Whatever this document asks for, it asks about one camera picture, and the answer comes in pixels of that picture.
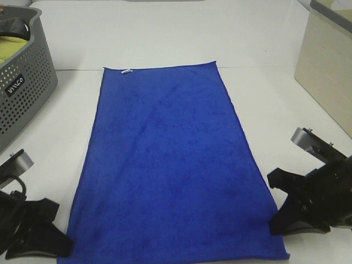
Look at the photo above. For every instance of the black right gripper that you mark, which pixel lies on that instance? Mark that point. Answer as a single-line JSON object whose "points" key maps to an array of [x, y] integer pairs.
{"points": [[315, 202]]}

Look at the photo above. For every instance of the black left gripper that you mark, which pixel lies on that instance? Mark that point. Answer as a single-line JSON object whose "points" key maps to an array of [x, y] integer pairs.
{"points": [[22, 237]]}

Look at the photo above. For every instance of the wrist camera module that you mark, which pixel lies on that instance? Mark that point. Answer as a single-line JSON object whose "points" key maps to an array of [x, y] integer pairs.
{"points": [[314, 145], [16, 165]]}

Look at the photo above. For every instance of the blue microfiber towel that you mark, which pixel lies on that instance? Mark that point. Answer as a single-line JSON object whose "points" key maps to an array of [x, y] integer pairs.
{"points": [[169, 176]]}

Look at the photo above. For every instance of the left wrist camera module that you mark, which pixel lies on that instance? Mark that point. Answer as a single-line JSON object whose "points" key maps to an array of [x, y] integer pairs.
{"points": [[16, 165]]}

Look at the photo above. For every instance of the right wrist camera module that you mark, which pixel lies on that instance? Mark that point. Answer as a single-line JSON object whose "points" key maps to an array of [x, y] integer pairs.
{"points": [[314, 145]]}

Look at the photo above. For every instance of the grey perforated laundry basket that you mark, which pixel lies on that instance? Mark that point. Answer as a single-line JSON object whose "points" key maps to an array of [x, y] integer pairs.
{"points": [[28, 77]]}

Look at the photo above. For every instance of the beige storage bin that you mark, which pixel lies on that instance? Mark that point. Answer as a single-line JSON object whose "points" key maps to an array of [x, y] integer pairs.
{"points": [[324, 63]]}

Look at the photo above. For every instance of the yellow towel in basket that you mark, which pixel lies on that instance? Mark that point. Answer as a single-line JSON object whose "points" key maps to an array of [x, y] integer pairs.
{"points": [[9, 46]]}

